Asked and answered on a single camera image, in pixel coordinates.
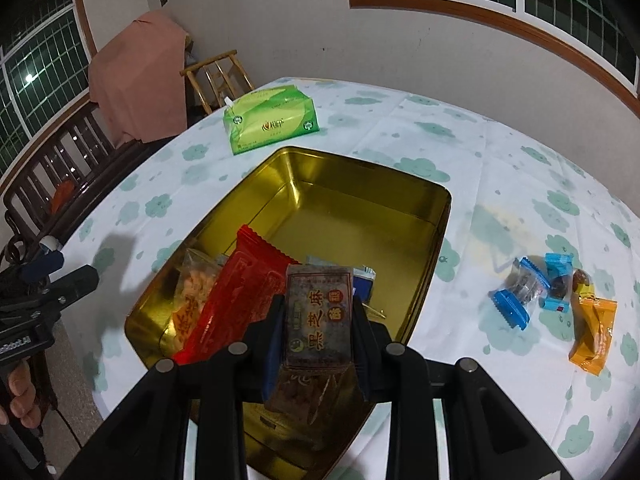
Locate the orange item on bench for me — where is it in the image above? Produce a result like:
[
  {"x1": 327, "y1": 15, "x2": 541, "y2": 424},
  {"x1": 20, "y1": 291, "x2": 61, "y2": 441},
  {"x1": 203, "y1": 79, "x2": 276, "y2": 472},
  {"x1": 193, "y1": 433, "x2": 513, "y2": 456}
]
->
[{"x1": 50, "y1": 180, "x2": 76, "y2": 213}]

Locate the bamboo chair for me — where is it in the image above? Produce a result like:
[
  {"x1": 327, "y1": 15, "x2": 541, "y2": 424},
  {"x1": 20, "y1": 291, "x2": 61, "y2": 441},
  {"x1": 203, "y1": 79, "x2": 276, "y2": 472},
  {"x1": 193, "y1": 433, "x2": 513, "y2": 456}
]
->
[{"x1": 180, "y1": 50, "x2": 256, "y2": 116}]

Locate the dark wooden bench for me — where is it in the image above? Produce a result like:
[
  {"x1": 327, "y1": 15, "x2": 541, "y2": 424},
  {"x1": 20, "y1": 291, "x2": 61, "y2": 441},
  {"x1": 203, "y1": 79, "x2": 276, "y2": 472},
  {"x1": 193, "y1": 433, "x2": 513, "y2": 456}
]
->
[{"x1": 0, "y1": 102, "x2": 166, "y2": 271}]

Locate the side barred window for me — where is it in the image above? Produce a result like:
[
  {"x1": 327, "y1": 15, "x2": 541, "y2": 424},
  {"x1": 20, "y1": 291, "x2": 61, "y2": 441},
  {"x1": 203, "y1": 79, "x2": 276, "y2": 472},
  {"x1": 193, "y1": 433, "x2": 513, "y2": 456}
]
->
[{"x1": 0, "y1": 0, "x2": 98, "y2": 181}]

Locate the red snack packet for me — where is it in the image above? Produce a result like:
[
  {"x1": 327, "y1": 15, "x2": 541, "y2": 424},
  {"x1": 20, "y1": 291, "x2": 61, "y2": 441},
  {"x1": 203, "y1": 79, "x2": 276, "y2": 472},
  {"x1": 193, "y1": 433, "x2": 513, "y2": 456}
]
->
[{"x1": 172, "y1": 224, "x2": 303, "y2": 366}]

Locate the wooden chair with pink cloth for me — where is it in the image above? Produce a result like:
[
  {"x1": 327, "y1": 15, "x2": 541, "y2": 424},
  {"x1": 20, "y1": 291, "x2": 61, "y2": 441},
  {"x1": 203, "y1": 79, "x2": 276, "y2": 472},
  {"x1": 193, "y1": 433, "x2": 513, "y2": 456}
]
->
[{"x1": 89, "y1": 10, "x2": 190, "y2": 145}]

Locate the clear sesame brittle packet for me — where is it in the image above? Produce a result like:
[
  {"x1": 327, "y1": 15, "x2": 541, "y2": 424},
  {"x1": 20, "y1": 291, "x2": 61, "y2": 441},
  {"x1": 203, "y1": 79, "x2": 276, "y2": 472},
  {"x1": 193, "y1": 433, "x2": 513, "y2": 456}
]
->
[{"x1": 262, "y1": 264, "x2": 358, "y2": 453}]

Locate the clear orange-print snack packet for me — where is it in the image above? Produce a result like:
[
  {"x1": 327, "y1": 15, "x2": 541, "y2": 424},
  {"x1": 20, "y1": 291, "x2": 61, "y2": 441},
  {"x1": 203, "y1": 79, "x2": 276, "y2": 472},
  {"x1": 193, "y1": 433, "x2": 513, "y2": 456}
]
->
[{"x1": 167, "y1": 249, "x2": 226, "y2": 351}]

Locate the small yellow candy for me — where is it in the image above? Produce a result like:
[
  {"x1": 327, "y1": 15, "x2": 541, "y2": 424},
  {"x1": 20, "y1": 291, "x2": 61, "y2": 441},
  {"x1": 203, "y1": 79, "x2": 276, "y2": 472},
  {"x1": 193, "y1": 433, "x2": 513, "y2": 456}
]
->
[{"x1": 571, "y1": 269, "x2": 596, "y2": 301}]

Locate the maroon and gold tin box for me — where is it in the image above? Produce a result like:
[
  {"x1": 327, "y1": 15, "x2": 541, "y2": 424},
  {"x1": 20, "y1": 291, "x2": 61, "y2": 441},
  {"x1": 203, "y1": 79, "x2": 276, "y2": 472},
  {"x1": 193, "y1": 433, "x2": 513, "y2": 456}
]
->
[{"x1": 124, "y1": 146, "x2": 452, "y2": 480}]

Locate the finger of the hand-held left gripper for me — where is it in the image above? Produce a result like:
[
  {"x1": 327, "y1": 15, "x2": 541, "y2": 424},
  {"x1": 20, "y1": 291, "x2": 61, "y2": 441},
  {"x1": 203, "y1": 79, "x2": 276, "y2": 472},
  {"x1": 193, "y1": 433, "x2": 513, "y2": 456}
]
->
[
  {"x1": 45, "y1": 265, "x2": 100, "y2": 307},
  {"x1": 22, "y1": 250, "x2": 66, "y2": 282}
]

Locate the orange snack packet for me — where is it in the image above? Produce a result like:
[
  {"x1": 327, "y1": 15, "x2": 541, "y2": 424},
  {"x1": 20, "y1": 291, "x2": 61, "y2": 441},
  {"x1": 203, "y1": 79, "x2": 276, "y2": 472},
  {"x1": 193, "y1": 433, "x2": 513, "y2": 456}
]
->
[{"x1": 568, "y1": 296, "x2": 618, "y2": 377}]

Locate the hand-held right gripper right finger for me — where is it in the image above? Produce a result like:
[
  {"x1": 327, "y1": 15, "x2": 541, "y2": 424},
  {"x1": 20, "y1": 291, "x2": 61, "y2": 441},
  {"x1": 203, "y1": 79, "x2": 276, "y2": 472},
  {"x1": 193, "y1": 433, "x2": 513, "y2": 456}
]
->
[{"x1": 350, "y1": 294, "x2": 566, "y2": 480}]

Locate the person's left hand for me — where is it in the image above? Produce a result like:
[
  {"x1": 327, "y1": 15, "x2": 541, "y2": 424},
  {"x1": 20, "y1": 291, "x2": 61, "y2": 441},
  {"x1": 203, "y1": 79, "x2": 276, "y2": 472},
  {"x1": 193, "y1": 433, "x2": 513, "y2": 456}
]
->
[{"x1": 0, "y1": 360, "x2": 45, "y2": 429}]

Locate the green tissue pack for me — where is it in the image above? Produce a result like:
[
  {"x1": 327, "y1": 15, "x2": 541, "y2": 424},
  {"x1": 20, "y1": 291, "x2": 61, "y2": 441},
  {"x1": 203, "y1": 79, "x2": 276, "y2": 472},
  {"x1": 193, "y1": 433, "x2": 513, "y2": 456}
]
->
[{"x1": 222, "y1": 86, "x2": 321, "y2": 156}]

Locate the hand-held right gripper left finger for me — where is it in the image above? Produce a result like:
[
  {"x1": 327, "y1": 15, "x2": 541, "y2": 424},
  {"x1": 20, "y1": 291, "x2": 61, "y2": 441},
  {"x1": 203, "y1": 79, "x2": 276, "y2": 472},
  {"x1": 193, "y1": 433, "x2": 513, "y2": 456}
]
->
[{"x1": 60, "y1": 294, "x2": 289, "y2": 480}]

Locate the blue cracker packet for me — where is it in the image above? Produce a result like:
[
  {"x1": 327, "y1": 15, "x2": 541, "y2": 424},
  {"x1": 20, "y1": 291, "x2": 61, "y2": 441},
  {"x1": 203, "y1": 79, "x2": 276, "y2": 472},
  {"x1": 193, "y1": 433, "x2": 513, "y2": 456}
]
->
[{"x1": 305, "y1": 255, "x2": 377, "y2": 306}]

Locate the blue dark candy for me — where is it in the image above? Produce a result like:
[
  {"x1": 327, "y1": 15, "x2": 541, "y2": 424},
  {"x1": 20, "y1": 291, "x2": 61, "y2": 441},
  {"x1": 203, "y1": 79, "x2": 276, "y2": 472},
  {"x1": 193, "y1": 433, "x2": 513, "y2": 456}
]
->
[{"x1": 542, "y1": 253, "x2": 573, "y2": 312}]

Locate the blue silver candy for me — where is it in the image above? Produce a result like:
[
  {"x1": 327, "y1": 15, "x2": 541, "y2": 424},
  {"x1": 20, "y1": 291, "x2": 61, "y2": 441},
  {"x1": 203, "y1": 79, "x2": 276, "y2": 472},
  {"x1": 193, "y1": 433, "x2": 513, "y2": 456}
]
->
[{"x1": 490, "y1": 257, "x2": 551, "y2": 332}]

